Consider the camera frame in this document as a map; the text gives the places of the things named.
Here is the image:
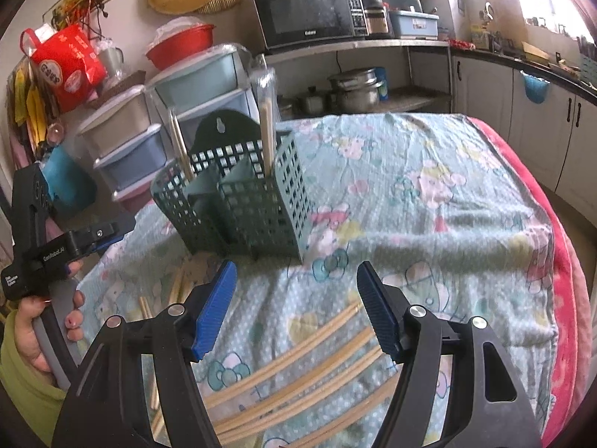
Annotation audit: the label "light blue dish rack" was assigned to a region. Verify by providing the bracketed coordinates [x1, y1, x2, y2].
[390, 10, 439, 41]

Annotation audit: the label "metal shelf rack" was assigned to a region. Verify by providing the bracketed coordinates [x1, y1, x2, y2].
[258, 38, 453, 114]

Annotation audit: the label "pink blanket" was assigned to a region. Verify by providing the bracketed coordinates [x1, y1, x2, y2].
[471, 117, 592, 446]

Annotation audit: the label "blue hanging cabinet bin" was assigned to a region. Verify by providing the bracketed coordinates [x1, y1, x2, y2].
[520, 71, 550, 104]

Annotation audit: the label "stacked steel pots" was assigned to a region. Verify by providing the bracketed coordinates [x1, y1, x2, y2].
[328, 68, 381, 114]

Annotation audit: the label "red plastic basin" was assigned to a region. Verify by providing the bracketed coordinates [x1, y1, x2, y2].
[146, 23, 216, 71]

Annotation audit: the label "left hand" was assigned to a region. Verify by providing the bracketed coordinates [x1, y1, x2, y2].
[3, 260, 85, 386]

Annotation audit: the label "right plastic drawer tower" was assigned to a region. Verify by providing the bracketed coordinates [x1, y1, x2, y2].
[146, 44, 259, 148]

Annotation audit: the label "floral blue tablecloth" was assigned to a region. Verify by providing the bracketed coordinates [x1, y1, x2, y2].
[76, 112, 559, 448]

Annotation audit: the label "small steel pot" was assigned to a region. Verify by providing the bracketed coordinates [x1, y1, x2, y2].
[297, 86, 326, 116]

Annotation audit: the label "black microwave oven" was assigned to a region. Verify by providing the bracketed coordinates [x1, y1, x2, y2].
[252, 0, 368, 52]

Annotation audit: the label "green sleeve left forearm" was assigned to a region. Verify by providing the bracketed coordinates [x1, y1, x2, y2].
[1, 311, 66, 447]

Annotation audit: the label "white kitchen cabinets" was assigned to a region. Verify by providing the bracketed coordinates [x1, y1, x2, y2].
[452, 54, 596, 223]

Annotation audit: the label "red shopping bag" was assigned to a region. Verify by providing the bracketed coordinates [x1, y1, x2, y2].
[19, 24, 107, 113]

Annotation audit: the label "green plastic utensil basket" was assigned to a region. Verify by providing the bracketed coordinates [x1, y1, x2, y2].
[151, 109, 312, 261]

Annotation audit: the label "blue cloth bag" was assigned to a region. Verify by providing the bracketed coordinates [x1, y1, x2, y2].
[41, 146, 97, 218]

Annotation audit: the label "plastic drawer tower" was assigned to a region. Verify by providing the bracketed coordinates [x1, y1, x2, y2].
[146, 44, 259, 148]
[77, 85, 168, 202]

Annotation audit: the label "left plastic drawer tower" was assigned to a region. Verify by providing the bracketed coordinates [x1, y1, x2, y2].
[77, 85, 168, 202]

